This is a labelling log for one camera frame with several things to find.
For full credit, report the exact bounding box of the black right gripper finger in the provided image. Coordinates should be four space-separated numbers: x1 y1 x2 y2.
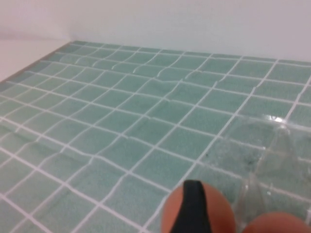
170 180 213 233

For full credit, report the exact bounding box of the brown egg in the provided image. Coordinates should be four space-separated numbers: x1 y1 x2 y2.
161 182 237 233
242 213 311 233

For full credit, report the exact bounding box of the clear plastic egg tray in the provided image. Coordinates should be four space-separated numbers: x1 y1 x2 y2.
199 113 311 233

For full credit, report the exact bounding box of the green white-grid mat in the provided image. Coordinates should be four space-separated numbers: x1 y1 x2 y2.
0 40 311 233

